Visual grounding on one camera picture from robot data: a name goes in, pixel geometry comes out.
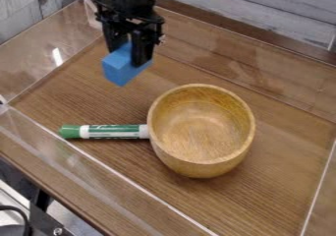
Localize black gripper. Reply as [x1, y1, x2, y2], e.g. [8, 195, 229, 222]
[93, 0, 164, 67]

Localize blue foam block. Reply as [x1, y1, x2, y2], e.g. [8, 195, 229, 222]
[101, 42, 152, 87]

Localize brown wooden bowl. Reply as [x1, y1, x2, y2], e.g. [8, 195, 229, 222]
[146, 84, 256, 179]

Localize green white marker pen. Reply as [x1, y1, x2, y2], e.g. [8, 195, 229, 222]
[58, 124, 149, 139]

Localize black table leg bracket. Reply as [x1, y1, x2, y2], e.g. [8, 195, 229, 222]
[29, 190, 74, 236]

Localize black cable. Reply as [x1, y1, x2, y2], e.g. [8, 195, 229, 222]
[0, 205, 32, 236]

